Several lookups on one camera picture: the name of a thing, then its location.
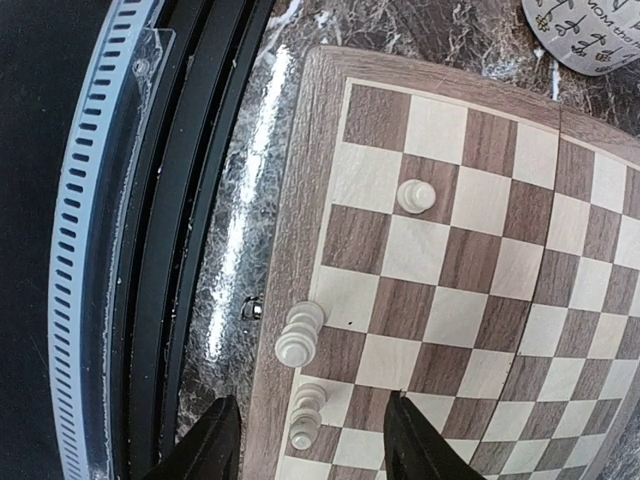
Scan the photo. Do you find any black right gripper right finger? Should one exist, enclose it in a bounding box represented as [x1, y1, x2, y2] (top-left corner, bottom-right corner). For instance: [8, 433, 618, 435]
[383, 391, 484, 480]

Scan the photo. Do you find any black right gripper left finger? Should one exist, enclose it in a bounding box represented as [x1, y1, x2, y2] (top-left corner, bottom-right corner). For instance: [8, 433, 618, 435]
[149, 395, 242, 480]

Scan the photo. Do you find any white chess piece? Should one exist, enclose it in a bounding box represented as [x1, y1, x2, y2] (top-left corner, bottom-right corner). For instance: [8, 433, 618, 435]
[274, 301, 325, 368]
[289, 383, 327, 451]

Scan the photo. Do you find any white chess pawn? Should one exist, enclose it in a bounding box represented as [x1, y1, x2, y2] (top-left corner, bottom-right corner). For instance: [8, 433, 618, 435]
[396, 179, 436, 214]

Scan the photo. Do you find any wooden chess board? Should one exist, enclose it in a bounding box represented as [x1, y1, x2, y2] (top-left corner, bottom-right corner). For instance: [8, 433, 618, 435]
[242, 46, 639, 479]

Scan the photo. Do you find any patterned mug with orange liquid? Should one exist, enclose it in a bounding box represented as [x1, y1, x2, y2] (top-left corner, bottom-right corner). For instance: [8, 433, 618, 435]
[521, 0, 639, 76]

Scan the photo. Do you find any white slotted cable duct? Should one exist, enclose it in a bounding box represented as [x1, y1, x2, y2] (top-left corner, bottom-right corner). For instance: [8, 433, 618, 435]
[47, 1, 155, 479]

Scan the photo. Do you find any black front rail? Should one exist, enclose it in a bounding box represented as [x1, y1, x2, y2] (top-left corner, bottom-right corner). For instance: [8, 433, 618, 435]
[111, 1, 273, 479]

